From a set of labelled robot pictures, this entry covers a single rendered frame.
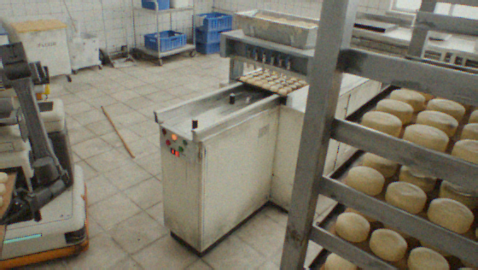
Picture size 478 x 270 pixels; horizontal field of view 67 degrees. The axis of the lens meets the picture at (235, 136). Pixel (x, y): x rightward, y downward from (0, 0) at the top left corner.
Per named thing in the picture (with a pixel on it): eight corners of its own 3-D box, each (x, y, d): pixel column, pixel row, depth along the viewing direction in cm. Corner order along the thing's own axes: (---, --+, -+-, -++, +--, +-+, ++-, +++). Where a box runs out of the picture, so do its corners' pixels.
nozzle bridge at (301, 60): (247, 72, 276) (251, 26, 260) (333, 99, 236) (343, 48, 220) (218, 82, 253) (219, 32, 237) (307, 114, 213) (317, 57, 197)
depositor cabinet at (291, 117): (298, 130, 380) (310, 51, 340) (362, 155, 341) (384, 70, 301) (215, 179, 293) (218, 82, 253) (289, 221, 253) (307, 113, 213)
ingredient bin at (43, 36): (32, 91, 432) (17, 26, 396) (15, 77, 472) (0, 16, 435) (77, 82, 466) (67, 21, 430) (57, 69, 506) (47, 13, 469)
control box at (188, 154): (165, 144, 199) (164, 122, 193) (195, 161, 186) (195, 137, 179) (160, 147, 197) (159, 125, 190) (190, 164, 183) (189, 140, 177)
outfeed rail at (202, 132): (358, 63, 314) (360, 55, 310) (362, 64, 312) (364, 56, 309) (190, 141, 176) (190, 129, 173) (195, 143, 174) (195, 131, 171)
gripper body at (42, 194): (37, 224, 106) (57, 208, 112) (29, 197, 101) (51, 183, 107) (21, 216, 109) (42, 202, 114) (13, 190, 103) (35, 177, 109)
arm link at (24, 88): (36, 65, 126) (1, 72, 122) (32, 59, 121) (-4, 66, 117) (72, 181, 123) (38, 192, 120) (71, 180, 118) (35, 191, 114)
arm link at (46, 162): (68, 176, 123) (41, 184, 120) (57, 146, 118) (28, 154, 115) (71, 192, 113) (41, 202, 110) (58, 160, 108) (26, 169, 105)
